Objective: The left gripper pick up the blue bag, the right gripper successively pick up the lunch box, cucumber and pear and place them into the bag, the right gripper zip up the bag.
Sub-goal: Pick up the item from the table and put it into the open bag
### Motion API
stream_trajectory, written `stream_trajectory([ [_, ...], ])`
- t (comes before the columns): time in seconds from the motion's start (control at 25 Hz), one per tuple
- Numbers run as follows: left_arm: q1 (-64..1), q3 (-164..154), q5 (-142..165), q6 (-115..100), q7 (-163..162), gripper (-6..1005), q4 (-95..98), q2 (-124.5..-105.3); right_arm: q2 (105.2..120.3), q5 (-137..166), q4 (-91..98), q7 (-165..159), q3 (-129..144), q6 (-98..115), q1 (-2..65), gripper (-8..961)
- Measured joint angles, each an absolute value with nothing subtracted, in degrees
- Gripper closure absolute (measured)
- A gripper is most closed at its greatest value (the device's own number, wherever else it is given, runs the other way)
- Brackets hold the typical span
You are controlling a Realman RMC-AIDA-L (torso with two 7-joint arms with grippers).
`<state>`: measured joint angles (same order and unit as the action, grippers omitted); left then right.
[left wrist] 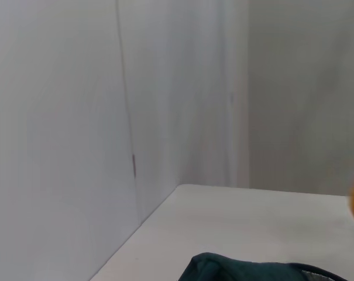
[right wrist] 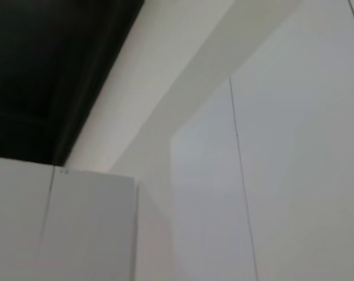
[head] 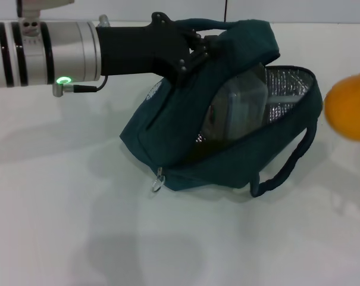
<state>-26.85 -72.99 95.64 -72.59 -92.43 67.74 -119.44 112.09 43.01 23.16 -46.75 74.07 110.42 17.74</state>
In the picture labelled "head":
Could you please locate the clear plastic food container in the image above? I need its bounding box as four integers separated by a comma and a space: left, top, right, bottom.
202, 64, 270, 144

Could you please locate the orange yellow pear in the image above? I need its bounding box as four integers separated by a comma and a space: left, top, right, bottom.
324, 70, 360, 141

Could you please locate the dark teal insulated lunch bag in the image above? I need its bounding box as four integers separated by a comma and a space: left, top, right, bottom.
119, 18, 323, 198

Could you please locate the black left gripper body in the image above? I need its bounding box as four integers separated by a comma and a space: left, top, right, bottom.
95, 11, 196, 88

